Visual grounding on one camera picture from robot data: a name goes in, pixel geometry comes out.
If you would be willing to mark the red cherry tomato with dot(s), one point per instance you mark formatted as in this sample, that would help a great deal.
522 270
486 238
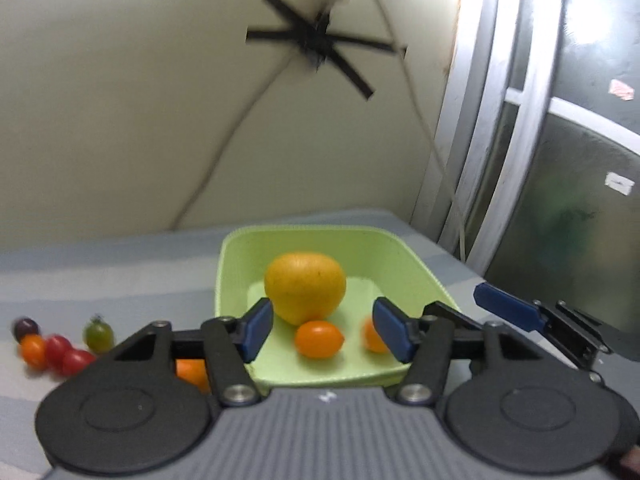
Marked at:
57 349
78 362

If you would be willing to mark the grey striped cloth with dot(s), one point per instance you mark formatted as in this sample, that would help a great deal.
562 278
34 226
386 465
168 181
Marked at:
150 280

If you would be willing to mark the orange cherry tomato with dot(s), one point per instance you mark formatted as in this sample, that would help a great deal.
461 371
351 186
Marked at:
33 350

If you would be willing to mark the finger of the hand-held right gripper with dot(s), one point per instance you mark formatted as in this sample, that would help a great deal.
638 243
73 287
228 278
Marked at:
507 306

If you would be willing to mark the light green plastic basket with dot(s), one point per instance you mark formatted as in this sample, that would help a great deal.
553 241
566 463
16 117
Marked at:
380 255

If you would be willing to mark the large yellow citrus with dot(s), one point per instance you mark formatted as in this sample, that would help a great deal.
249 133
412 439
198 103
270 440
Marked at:
305 285

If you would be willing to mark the black tape strip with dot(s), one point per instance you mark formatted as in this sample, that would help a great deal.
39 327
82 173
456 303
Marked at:
345 67
280 36

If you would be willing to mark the small orange tangerine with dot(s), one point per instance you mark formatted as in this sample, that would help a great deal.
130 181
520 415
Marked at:
193 373
371 337
320 340

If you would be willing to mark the white window sticker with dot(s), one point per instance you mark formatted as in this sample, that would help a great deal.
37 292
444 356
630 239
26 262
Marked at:
619 183

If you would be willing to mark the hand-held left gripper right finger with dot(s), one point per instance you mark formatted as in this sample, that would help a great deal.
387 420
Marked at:
391 329

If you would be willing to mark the white framed window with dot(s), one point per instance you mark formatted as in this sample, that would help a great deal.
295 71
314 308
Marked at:
480 125

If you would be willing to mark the dark purple cherry tomato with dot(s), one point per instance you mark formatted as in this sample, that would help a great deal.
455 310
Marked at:
25 328

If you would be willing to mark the pink window sticker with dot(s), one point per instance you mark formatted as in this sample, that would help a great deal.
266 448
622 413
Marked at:
621 90

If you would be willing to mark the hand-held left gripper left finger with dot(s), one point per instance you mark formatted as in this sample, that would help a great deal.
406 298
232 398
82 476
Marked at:
259 329

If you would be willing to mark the green cherry tomato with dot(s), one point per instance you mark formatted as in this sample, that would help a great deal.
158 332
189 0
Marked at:
98 336

